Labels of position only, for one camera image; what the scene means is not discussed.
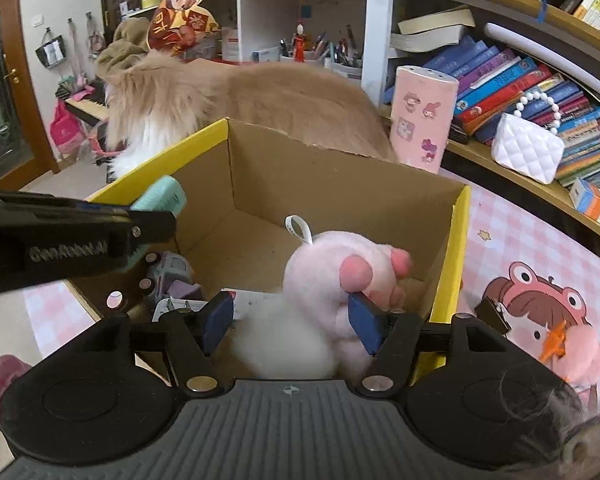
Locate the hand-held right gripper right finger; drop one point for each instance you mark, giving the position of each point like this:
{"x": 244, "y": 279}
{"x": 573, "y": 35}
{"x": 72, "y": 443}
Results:
{"x": 367, "y": 322}

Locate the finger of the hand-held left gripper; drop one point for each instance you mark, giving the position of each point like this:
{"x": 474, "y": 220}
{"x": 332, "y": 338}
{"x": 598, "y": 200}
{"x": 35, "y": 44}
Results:
{"x": 130, "y": 285}
{"x": 152, "y": 230}

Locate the red hanging figurine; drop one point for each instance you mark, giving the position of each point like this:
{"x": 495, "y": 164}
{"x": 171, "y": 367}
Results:
{"x": 300, "y": 42}

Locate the mint green small case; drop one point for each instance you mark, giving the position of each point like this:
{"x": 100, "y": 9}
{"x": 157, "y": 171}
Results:
{"x": 162, "y": 195}

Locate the black white tote bag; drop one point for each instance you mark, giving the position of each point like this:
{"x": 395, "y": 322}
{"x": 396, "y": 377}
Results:
{"x": 50, "y": 50}

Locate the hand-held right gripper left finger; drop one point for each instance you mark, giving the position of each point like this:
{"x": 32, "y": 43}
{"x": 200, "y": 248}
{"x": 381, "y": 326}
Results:
{"x": 219, "y": 320}

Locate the black binder clip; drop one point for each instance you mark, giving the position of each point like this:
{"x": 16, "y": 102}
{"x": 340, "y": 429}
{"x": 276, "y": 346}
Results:
{"x": 492, "y": 312}

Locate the pink pig plush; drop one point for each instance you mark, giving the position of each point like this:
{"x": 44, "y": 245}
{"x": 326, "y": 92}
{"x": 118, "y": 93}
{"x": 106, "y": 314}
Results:
{"x": 325, "y": 270}

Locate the pale thick books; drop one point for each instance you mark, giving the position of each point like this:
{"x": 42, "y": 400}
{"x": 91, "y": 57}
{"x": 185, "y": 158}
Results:
{"x": 430, "y": 27}

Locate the white shelf unit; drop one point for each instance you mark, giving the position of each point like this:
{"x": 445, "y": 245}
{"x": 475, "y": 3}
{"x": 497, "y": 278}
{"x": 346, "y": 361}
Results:
{"x": 260, "y": 15}

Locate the pink backpack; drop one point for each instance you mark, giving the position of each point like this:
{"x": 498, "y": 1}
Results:
{"x": 66, "y": 130}

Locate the pink hanging bag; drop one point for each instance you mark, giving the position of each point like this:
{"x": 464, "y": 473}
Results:
{"x": 95, "y": 37}

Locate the piano keyboard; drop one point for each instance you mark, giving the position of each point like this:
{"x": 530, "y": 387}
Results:
{"x": 87, "y": 105}

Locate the pink duck plush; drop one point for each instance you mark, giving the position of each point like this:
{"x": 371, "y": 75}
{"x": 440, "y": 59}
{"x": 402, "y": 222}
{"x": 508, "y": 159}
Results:
{"x": 580, "y": 355}

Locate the grey fluffy fur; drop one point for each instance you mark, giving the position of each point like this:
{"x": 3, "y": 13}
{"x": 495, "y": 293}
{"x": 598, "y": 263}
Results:
{"x": 580, "y": 425}

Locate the pink fluffy slipper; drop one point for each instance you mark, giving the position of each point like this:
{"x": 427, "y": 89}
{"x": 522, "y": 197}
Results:
{"x": 2, "y": 385}

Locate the pink sticker bottle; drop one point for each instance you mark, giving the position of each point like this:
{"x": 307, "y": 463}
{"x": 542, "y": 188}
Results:
{"x": 422, "y": 115}

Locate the pen holder with pens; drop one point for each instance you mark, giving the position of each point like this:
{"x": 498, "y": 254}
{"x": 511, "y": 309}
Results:
{"x": 340, "y": 62}

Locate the red gold figure decoration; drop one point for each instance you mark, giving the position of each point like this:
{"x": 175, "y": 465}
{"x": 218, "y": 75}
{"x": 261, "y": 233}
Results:
{"x": 185, "y": 15}

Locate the yellow cardboard box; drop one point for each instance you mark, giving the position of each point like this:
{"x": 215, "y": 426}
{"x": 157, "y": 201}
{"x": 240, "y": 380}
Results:
{"x": 300, "y": 175}

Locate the orange blue white carton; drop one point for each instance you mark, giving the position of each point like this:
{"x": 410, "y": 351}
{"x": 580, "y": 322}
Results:
{"x": 595, "y": 205}

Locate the curved wooden bookshelf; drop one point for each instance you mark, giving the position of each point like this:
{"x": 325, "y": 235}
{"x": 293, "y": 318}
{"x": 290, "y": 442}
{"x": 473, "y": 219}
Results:
{"x": 510, "y": 160}

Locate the brown plush toy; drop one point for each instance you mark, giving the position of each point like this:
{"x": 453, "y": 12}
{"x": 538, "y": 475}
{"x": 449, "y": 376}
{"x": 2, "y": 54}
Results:
{"x": 125, "y": 42}

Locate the long-haired tan cat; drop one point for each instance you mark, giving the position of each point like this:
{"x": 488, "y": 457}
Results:
{"x": 240, "y": 95}

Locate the white rolled tube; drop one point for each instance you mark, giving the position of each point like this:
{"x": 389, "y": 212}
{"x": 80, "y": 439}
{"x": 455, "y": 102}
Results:
{"x": 530, "y": 42}

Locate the lilac toy car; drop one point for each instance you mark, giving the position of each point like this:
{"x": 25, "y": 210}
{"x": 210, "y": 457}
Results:
{"x": 170, "y": 270}

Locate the wooden glass door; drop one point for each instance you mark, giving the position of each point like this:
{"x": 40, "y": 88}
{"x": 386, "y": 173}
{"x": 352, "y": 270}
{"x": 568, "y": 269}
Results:
{"x": 30, "y": 85}

